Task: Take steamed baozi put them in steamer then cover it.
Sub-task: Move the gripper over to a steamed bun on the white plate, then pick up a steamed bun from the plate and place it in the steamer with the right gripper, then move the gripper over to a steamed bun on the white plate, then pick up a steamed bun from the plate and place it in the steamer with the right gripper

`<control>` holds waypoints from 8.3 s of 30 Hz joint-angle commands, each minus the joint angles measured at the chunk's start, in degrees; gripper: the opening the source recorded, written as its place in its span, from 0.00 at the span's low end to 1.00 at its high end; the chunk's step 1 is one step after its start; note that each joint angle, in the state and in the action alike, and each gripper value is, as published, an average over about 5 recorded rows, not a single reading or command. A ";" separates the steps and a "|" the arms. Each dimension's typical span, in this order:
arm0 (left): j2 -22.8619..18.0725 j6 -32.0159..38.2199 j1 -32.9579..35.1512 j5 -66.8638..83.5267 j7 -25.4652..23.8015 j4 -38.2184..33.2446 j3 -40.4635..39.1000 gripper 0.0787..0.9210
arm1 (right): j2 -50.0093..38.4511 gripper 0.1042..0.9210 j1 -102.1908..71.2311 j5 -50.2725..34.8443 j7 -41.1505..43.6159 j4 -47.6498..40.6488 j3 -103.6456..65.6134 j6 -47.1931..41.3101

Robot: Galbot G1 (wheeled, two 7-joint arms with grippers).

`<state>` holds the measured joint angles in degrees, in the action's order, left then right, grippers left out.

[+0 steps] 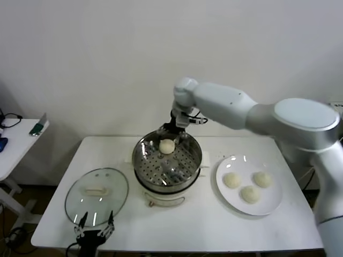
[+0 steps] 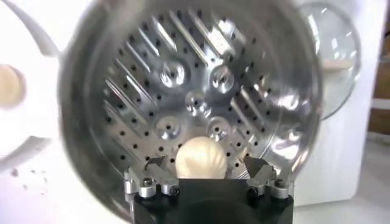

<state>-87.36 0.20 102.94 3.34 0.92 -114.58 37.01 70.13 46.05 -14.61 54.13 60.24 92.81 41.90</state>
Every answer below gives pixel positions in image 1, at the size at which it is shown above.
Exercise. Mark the blue object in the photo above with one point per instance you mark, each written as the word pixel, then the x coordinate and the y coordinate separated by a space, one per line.
pixel 2 144

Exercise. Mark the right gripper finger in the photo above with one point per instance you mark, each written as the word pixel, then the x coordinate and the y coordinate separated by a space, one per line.
pixel 182 137
pixel 163 129

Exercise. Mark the white round plate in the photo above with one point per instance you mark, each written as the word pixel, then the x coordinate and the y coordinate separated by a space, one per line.
pixel 230 203

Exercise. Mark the white steamed baozi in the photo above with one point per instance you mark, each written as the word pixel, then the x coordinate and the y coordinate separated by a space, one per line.
pixel 262 178
pixel 232 180
pixel 166 146
pixel 250 194

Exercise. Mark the perforated steel steamer basket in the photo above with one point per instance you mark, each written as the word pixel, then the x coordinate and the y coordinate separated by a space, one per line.
pixel 150 174

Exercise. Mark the white side table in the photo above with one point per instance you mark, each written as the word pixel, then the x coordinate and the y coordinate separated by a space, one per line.
pixel 18 142

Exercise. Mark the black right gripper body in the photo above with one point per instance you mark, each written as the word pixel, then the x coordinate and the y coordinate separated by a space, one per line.
pixel 174 128

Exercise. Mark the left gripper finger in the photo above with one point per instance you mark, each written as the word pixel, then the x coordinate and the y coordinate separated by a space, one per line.
pixel 81 227
pixel 110 225

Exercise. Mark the cream electric cooker base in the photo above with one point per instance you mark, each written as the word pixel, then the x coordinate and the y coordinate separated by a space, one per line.
pixel 163 199

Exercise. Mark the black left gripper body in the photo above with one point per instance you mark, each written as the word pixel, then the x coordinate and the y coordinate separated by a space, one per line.
pixel 91 239

